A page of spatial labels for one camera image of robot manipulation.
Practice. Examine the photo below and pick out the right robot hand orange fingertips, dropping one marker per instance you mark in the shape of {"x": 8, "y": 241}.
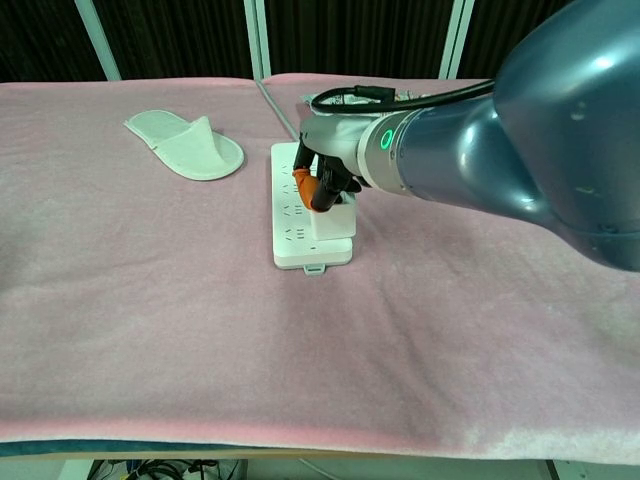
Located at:
{"x": 332, "y": 137}

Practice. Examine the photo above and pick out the white plug adapter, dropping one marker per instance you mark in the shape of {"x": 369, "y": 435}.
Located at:
{"x": 336, "y": 223}

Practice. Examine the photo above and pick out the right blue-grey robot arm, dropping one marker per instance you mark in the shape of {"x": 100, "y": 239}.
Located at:
{"x": 525, "y": 125}

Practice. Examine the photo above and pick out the white power strip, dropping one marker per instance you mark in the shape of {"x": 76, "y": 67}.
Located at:
{"x": 285, "y": 230}

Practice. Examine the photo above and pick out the snack bag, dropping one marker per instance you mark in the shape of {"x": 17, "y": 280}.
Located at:
{"x": 332, "y": 101}

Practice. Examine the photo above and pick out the white disposable slipper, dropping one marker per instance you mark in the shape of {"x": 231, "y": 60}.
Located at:
{"x": 190, "y": 147}

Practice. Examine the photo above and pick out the pink blanket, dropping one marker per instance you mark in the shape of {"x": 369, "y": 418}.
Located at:
{"x": 200, "y": 325}

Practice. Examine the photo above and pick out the pale partition frame post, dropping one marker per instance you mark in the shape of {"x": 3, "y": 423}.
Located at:
{"x": 257, "y": 40}
{"x": 100, "y": 42}
{"x": 456, "y": 37}

